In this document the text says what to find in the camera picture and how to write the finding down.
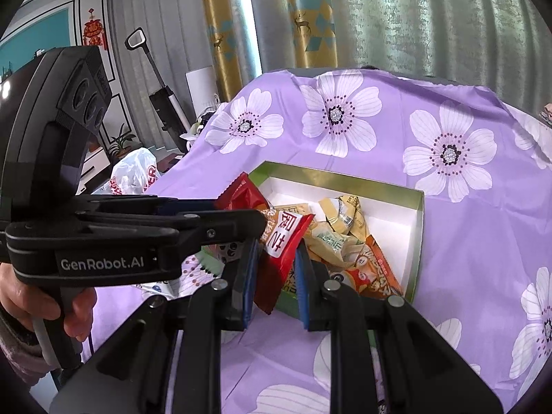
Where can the small white flowers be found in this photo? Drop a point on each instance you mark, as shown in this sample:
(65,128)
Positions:
(207,123)

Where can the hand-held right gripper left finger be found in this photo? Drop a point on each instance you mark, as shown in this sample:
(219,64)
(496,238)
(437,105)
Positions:
(249,293)

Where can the grey green curtain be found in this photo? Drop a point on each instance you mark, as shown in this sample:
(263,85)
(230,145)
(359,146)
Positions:
(431,17)

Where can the small white nut packet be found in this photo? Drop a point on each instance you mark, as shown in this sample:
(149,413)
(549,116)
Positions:
(198,271)

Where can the red snack packet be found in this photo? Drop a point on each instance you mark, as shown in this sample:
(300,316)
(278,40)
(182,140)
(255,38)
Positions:
(241,194)

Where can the large orange beige snack packet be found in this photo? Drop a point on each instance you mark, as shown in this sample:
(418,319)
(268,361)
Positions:
(293,213)

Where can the white box appliance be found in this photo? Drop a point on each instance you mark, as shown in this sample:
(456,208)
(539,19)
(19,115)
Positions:
(202,90)

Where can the pink patterned folded cloth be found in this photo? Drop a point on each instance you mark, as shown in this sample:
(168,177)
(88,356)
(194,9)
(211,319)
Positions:
(547,116)

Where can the person's left hand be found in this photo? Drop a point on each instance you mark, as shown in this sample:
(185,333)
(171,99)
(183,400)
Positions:
(26,299)

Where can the person's left forearm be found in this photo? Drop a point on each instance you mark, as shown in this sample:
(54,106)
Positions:
(17,345)

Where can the gold brown snack packet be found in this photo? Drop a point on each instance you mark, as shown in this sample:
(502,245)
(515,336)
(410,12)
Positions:
(345,215)

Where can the green cardboard box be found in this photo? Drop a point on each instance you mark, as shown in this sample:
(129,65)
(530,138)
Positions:
(345,177)

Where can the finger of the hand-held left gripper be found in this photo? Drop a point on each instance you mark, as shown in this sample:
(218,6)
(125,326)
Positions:
(228,226)
(129,209)

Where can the white red print plastic bag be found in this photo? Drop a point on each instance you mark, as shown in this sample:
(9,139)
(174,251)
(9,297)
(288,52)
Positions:
(133,172)

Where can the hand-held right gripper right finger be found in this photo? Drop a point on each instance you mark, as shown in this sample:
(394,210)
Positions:
(303,297)

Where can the white blue snack packet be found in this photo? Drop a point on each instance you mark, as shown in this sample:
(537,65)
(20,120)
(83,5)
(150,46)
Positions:
(159,288)

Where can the white low cabinet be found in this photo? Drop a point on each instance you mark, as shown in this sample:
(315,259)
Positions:
(97,168)

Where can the orange cartoon snack packet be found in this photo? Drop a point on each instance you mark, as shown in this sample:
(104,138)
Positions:
(371,267)

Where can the gold patterned curtain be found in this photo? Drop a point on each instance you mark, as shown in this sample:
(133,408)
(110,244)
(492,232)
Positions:
(310,13)
(228,30)

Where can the black upright vacuum cleaner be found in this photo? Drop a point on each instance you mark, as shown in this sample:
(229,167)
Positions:
(166,108)

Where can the plain grey curtain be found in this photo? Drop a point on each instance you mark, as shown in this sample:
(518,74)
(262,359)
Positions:
(164,8)

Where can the purple floral cloth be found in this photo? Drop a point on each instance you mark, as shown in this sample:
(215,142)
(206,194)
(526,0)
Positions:
(388,95)

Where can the red knot wall decoration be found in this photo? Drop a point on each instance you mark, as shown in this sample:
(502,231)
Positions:
(95,30)

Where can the green potted plant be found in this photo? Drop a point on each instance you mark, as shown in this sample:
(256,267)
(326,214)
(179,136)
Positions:
(120,140)

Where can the beige green label snack packet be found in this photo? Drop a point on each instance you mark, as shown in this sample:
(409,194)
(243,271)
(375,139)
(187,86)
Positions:
(332,241)

